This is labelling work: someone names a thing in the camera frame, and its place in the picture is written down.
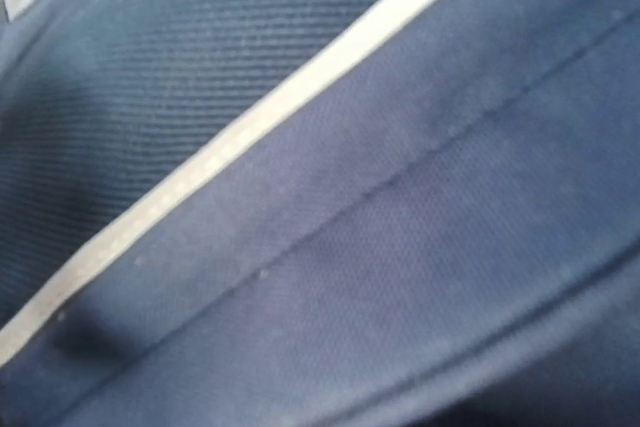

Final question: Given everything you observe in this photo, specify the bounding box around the navy blue student backpack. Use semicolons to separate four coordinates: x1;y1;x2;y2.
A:
1;0;639;426

